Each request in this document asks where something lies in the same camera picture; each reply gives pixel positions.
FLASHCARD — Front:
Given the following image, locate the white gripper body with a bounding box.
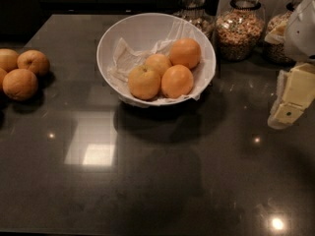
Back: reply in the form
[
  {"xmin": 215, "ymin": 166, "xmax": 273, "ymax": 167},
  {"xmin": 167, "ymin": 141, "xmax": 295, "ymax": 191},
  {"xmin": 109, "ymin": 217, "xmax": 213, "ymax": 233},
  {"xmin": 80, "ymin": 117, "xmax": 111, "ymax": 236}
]
[{"xmin": 284, "ymin": 0, "xmax": 315, "ymax": 62}]

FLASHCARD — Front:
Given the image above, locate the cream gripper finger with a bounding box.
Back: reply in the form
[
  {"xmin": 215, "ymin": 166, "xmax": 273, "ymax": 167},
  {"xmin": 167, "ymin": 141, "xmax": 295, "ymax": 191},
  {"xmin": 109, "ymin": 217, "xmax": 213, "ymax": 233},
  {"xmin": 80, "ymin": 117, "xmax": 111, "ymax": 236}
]
[
  {"xmin": 264, "ymin": 20, "xmax": 287, "ymax": 44},
  {"xmin": 268, "ymin": 63, "xmax": 315, "ymax": 130}
]

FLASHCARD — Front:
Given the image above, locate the back right orange in bowl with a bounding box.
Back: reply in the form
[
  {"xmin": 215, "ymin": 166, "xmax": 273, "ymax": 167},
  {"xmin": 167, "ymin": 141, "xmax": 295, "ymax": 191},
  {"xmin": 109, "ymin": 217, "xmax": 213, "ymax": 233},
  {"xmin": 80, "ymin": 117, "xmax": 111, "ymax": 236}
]
[{"xmin": 169, "ymin": 38, "xmax": 201, "ymax": 69}]

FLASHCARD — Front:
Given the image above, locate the orange in bowl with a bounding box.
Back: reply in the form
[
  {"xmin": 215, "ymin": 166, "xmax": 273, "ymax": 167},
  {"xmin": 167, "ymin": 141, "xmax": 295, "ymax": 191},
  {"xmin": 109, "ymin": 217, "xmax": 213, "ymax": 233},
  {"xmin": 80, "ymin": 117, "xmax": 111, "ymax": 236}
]
[
  {"xmin": 128, "ymin": 65, "xmax": 161, "ymax": 100},
  {"xmin": 145, "ymin": 53, "xmax": 172, "ymax": 76},
  {"xmin": 161, "ymin": 65, "xmax": 194, "ymax": 98},
  {"xmin": 169, "ymin": 38, "xmax": 201, "ymax": 69}
]

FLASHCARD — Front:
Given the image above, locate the front right orange in bowl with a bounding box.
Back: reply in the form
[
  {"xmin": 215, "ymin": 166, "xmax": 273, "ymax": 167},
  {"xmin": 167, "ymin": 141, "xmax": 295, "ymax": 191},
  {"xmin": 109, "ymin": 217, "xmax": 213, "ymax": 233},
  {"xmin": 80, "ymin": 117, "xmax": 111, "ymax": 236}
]
[{"xmin": 161, "ymin": 65, "xmax": 194, "ymax": 98}]

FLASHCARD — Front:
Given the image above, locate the middle orange in bowl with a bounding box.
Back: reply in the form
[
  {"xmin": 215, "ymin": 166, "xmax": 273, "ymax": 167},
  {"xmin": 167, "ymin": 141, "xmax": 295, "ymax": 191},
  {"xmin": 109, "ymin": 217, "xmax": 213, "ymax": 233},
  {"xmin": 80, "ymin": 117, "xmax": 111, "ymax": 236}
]
[{"xmin": 145, "ymin": 53, "xmax": 172, "ymax": 76}]

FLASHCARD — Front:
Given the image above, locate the white bowl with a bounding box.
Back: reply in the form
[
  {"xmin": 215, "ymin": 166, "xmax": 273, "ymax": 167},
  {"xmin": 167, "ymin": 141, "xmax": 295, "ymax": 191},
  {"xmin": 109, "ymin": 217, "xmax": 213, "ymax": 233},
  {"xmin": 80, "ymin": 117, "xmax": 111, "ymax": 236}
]
[{"xmin": 95, "ymin": 12, "xmax": 218, "ymax": 108}]

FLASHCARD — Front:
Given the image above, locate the front left orange in bowl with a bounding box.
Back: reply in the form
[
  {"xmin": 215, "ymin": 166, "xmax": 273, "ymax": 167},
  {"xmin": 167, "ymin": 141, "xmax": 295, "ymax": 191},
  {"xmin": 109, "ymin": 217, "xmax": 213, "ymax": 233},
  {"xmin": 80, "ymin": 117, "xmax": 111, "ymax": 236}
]
[{"xmin": 128, "ymin": 65, "xmax": 161, "ymax": 100}]

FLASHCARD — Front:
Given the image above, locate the right glass jar with grains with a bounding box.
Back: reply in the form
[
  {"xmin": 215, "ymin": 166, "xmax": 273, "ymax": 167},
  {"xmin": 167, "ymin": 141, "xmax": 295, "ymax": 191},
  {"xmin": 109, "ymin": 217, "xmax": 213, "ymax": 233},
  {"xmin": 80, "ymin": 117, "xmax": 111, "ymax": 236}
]
[{"xmin": 263, "ymin": 0, "xmax": 302, "ymax": 65}]

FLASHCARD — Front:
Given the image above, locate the glass jar with grains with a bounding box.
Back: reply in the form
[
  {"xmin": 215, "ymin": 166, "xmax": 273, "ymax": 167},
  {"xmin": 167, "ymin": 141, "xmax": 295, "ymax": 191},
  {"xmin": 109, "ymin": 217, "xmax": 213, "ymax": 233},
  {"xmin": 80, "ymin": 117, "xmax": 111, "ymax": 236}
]
[
  {"xmin": 263, "ymin": 0, "xmax": 302, "ymax": 65},
  {"xmin": 174, "ymin": 0, "xmax": 215, "ymax": 38},
  {"xmin": 215, "ymin": 0, "xmax": 265, "ymax": 62}
]

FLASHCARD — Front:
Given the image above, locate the middle glass jar with grains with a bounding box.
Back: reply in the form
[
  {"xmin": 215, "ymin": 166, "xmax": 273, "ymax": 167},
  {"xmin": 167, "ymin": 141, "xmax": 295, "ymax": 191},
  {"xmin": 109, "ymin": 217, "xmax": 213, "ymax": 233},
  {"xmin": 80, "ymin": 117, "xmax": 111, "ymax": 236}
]
[{"xmin": 215, "ymin": 0, "xmax": 265, "ymax": 62}]

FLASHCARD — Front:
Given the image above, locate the left glass jar with grains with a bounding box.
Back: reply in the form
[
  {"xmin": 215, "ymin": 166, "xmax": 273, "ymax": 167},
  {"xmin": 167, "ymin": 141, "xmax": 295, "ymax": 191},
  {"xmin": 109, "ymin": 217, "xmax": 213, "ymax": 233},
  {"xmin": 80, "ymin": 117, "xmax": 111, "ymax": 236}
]
[{"xmin": 174, "ymin": 0, "xmax": 215, "ymax": 38}]

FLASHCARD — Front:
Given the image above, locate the white paper liner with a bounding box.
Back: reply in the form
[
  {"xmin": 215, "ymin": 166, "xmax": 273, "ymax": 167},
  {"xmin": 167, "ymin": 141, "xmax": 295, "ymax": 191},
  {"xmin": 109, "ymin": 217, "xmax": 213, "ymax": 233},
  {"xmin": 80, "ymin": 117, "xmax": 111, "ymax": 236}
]
[{"xmin": 106, "ymin": 19, "xmax": 209, "ymax": 107}]

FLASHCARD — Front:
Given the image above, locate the orange on table back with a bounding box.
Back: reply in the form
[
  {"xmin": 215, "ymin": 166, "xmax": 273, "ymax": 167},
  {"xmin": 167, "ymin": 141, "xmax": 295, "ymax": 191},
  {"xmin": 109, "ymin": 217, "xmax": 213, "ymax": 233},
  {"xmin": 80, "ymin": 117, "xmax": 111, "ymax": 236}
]
[{"xmin": 17, "ymin": 50, "xmax": 50, "ymax": 77}]

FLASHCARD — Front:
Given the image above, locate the orange on table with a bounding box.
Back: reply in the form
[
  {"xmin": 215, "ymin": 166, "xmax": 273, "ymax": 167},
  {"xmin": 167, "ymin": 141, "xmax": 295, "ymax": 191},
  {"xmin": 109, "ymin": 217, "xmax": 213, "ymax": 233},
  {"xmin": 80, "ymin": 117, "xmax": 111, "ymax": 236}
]
[
  {"xmin": 17, "ymin": 50, "xmax": 50, "ymax": 77},
  {"xmin": 3, "ymin": 69, "xmax": 38, "ymax": 101},
  {"xmin": 0, "ymin": 48, "xmax": 19, "ymax": 72}
]

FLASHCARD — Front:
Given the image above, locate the orange on table front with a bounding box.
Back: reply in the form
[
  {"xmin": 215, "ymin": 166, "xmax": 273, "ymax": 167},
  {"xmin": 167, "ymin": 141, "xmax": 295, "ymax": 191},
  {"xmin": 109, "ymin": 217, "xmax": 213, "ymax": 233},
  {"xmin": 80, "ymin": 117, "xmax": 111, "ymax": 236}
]
[{"xmin": 3, "ymin": 69, "xmax": 38, "ymax": 101}]

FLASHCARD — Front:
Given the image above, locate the orange on table far left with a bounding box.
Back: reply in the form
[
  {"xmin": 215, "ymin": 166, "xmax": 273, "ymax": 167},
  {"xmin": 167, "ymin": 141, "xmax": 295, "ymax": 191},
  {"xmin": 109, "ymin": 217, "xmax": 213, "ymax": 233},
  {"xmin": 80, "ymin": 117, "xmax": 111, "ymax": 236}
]
[{"xmin": 0, "ymin": 48, "xmax": 19, "ymax": 72}]

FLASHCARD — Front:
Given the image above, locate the orange at left edge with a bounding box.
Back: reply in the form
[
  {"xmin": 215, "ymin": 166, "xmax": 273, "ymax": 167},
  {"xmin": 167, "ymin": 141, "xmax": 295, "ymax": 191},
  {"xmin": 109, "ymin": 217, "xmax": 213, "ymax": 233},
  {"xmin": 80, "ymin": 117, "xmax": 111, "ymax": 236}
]
[{"xmin": 0, "ymin": 68, "xmax": 7, "ymax": 92}]

